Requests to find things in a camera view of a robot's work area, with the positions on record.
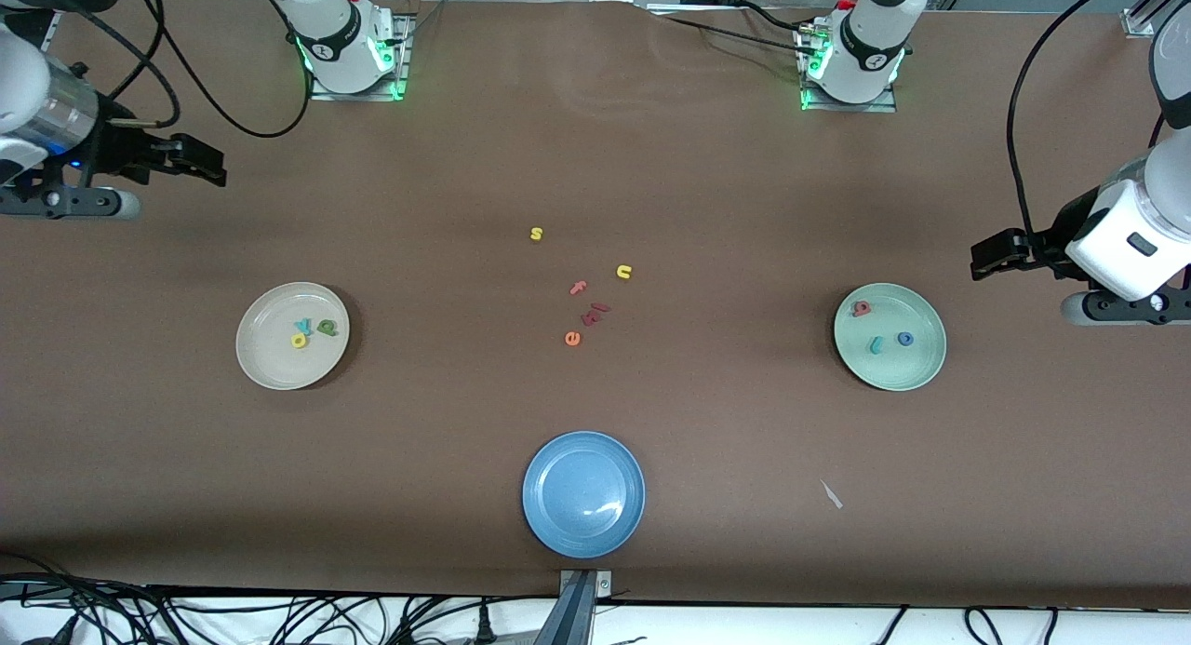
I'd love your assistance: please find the grey metal mounting post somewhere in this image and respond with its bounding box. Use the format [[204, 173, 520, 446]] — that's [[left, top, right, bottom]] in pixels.
[[535, 569, 615, 645]]

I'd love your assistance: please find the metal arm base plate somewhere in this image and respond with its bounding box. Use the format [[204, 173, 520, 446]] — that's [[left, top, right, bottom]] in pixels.
[[800, 21, 899, 114], [310, 12, 410, 101]]

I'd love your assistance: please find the green plate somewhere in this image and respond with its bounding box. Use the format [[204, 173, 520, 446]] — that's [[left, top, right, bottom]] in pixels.
[[833, 283, 948, 392]]

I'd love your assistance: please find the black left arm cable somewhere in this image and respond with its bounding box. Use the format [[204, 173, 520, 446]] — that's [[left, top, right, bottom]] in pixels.
[[1008, 0, 1131, 236]]

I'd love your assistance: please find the blue plate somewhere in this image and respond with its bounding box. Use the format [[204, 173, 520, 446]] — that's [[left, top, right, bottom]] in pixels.
[[522, 430, 647, 560]]

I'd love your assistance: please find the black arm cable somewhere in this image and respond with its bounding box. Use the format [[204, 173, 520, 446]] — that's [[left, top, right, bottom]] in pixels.
[[56, 0, 313, 139], [1008, 0, 1131, 236]]

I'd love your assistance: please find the black base cable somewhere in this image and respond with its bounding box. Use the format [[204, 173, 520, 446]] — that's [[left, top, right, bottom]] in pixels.
[[740, 1, 820, 36], [651, 10, 820, 60]]

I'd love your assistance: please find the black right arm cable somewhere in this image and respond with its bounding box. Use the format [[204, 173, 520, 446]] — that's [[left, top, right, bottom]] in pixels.
[[56, 0, 313, 139]]

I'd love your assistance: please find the beige brown plate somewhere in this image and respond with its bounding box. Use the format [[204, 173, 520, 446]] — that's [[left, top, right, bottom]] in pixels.
[[235, 282, 352, 391]]

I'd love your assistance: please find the aluminium frame rail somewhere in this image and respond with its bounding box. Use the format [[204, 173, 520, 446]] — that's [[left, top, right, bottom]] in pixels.
[[1121, 0, 1191, 39]]

